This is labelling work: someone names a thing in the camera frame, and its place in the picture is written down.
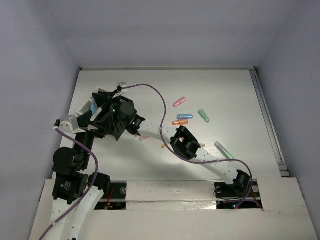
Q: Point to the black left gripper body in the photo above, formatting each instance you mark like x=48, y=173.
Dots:
x=83, y=121

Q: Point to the blue correction tape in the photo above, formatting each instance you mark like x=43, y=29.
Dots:
x=184, y=116

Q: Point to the metal rail on right edge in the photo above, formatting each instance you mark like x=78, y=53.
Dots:
x=275, y=144

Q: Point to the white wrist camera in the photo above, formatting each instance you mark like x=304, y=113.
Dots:
x=68, y=124
x=121, y=88

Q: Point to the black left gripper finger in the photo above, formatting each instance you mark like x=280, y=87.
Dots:
x=105, y=121
x=84, y=119

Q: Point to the white slotted container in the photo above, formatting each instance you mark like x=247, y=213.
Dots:
x=86, y=106

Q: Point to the green highlighter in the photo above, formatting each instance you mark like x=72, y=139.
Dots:
x=223, y=151

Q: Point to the pink correction tape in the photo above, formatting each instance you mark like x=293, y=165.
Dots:
x=179, y=102

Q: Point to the black slotted pen holder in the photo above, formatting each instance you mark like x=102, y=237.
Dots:
x=126, y=121

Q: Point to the orange highlighter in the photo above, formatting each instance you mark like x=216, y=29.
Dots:
x=141, y=138

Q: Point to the orange correction tape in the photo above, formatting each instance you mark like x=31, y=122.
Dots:
x=180, y=122

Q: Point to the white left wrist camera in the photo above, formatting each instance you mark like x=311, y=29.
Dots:
x=68, y=124

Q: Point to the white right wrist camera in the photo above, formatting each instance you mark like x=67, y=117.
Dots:
x=121, y=88

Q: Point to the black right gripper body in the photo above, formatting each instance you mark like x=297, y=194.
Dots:
x=110, y=100

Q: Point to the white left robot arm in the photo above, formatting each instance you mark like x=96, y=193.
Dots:
x=76, y=194

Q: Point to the blue highlighter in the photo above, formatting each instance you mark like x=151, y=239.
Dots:
x=94, y=106

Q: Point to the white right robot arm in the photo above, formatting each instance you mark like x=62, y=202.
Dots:
x=185, y=145

